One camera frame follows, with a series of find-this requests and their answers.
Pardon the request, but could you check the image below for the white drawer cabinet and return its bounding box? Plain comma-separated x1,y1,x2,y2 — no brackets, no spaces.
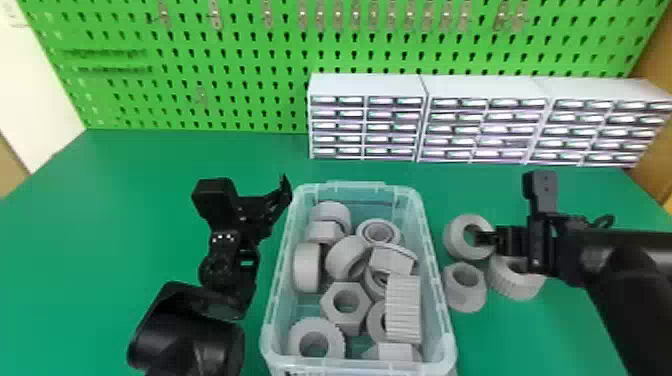
306,71,430,162
526,76,672,170
417,74,554,166

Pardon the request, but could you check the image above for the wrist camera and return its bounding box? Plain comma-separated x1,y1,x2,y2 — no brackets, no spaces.
190,176,242,224
521,169,561,219

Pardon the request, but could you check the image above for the grey nut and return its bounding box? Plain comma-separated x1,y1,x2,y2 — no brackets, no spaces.
305,220,346,246
367,241,420,277
319,281,374,338
361,341,422,363

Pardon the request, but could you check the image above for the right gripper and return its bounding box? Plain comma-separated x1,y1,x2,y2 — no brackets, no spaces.
466,217,559,275

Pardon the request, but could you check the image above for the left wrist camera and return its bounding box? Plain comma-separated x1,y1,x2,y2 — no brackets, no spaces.
190,176,242,224

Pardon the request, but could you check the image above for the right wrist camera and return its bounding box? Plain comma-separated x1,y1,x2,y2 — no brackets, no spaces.
521,169,561,219

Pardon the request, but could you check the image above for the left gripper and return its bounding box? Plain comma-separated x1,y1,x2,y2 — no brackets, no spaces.
226,174,294,244

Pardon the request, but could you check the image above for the clear bin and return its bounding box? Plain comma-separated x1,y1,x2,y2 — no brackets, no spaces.
258,180,459,376

